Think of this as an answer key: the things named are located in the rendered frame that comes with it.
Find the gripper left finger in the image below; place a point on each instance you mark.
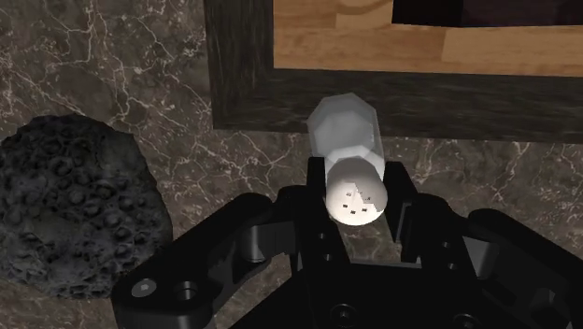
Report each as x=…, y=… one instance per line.
x=218, y=269

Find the white salt shaker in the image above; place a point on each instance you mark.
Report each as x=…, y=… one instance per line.
x=346, y=132

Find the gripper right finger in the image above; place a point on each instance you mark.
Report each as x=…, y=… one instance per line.
x=455, y=246

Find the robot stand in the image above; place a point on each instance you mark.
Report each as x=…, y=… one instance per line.
x=455, y=105

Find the black pitted round lump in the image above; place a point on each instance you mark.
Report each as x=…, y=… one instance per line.
x=73, y=200

